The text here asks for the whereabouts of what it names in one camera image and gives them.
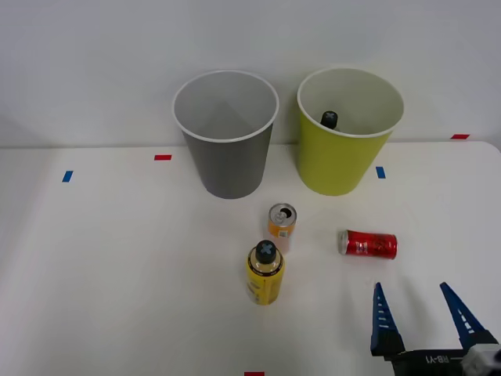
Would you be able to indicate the red drink can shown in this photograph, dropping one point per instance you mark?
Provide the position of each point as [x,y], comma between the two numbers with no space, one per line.
[370,245]

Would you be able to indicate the yellow-green plastic waste bin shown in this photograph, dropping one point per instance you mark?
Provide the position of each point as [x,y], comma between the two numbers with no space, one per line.
[336,164]

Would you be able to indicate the grey plastic waste bin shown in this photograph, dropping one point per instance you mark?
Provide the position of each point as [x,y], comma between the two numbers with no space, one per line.
[229,168]

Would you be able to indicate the yellow bottle with black cap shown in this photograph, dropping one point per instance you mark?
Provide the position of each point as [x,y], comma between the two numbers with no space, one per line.
[265,280]

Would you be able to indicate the black-capped bottle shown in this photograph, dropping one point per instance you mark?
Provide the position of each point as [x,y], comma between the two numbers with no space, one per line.
[329,118]

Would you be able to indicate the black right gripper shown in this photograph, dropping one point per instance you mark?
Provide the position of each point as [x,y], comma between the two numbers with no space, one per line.
[426,364]

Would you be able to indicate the orange drink can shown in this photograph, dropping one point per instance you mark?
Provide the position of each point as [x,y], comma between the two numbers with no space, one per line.
[278,229]

